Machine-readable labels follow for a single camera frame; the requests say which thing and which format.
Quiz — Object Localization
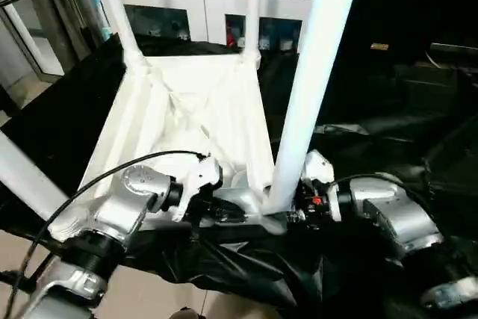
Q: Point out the white plastic table top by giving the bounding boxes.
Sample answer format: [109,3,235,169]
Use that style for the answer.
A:
[49,50,289,242]

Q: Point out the grey metal stand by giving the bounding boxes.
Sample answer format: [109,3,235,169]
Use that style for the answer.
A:
[0,0,102,84]

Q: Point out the white plastic table leg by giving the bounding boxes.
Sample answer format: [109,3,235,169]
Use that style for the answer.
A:
[243,0,263,70]
[261,0,365,217]
[0,131,72,223]
[93,0,147,68]

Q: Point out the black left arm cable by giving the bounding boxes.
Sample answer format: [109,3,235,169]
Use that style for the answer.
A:
[4,151,211,312]

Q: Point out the black plastic mat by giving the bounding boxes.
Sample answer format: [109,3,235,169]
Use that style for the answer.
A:
[0,34,478,319]

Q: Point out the black bench with silver rail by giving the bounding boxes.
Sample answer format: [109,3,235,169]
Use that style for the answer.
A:
[429,41,478,75]

